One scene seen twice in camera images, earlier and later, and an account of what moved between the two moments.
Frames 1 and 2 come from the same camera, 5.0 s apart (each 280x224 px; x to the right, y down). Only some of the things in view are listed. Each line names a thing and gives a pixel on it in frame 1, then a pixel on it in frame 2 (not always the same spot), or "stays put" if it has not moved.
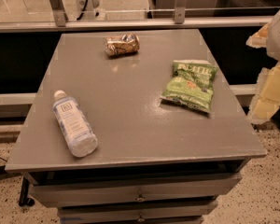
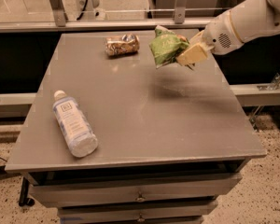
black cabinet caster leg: x=23 y=201 stays put
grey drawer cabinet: x=155 y=163 stays put
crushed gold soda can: x=126 y=44 stays put
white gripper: x=279 y=36 -> x=218 y=34
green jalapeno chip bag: x=191 y=84 -> x=166 y=46
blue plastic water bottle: x=81 y=140 stays put
